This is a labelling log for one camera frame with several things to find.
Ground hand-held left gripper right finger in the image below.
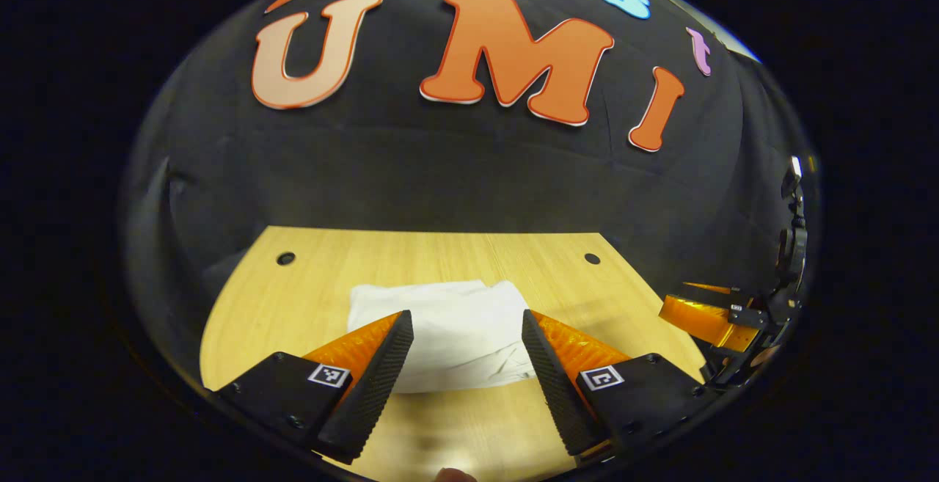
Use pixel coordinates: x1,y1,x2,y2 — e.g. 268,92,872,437
521,310,709,461

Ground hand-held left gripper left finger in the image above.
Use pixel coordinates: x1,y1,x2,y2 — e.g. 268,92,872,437
213,310,415,466

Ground white jeans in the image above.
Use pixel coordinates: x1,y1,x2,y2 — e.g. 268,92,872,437
347,279,536,395

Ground black backdrop cloth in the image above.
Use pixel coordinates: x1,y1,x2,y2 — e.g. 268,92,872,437
121,0,819,395

